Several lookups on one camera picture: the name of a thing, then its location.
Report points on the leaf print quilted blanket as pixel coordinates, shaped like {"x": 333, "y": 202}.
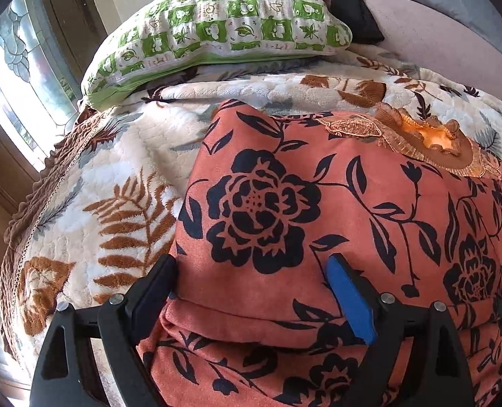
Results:
{"x": 119, "y": 157}

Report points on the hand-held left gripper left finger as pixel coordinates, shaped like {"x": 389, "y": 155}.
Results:
{"x": 152, "y": 302}

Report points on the black cloth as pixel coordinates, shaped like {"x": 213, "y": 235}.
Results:
{"x": 354, "y": 8}

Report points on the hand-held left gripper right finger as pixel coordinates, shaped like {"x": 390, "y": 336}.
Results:
{"x": 352, "y": 301}

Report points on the green checkered pillow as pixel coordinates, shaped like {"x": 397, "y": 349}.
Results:
{"x": 217, "y": 21}

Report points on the pink quilted pillow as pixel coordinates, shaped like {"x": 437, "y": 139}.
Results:
{"x": 437, "y": 38}

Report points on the orange black floral garment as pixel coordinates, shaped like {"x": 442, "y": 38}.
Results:
{"x": 361, "y": 220}

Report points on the stained glass window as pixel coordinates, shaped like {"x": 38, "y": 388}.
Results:
{"x": 26, "y": 72}

